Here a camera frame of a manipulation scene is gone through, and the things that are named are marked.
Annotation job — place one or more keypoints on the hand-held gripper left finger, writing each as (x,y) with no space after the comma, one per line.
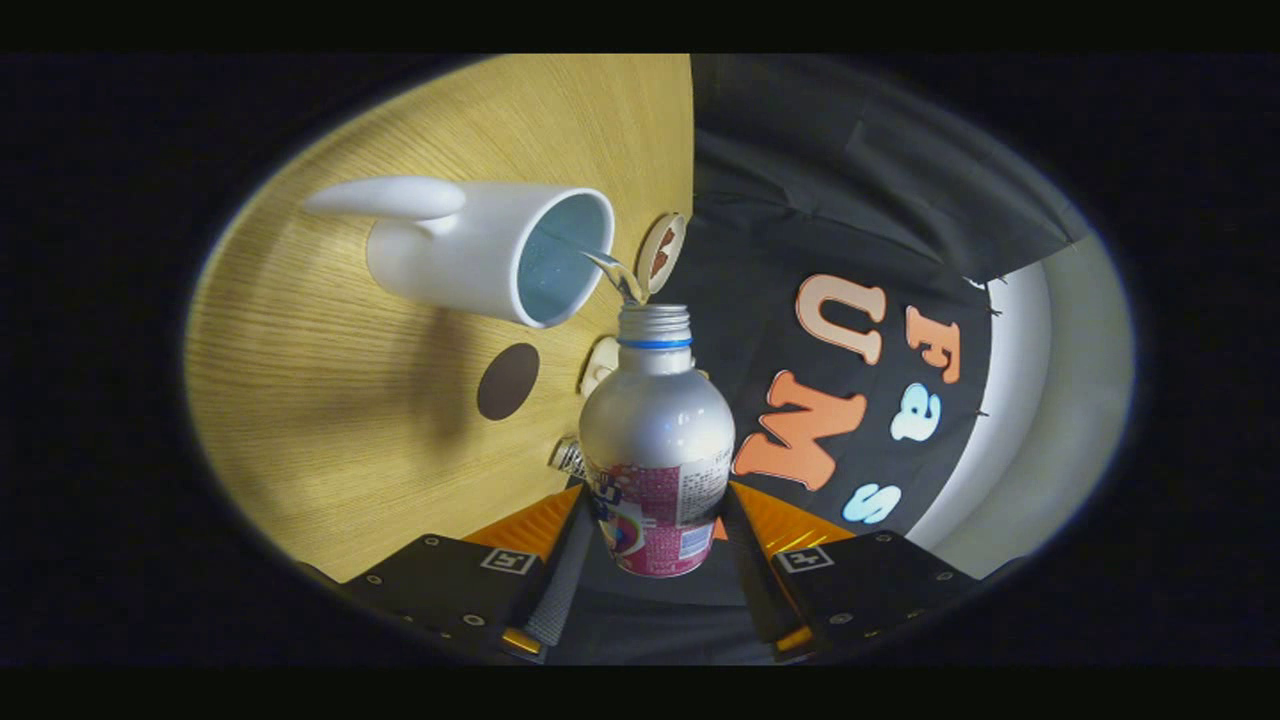
(555,590)

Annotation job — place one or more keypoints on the clear juice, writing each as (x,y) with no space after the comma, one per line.
(625,280)

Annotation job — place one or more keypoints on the wooden table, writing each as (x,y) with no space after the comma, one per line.
(330,450)

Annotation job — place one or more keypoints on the white toaster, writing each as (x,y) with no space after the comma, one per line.
(598,365)

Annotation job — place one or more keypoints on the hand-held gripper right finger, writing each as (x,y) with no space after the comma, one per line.
(755,590)

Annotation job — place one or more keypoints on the white round plate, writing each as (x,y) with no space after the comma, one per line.
(645,260)

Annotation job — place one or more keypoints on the dark round coaster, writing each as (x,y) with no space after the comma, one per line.
(508,382)

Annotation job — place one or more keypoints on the silver juice bottle red label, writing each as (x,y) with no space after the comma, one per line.
(655,420)

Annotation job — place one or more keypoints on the white cup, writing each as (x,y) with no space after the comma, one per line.
(450,260)

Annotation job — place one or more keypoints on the black backdrop cloth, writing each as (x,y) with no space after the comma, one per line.
(780,200)

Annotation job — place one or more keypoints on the brown meat piece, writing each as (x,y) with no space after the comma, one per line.
(668,240)
(659,267)

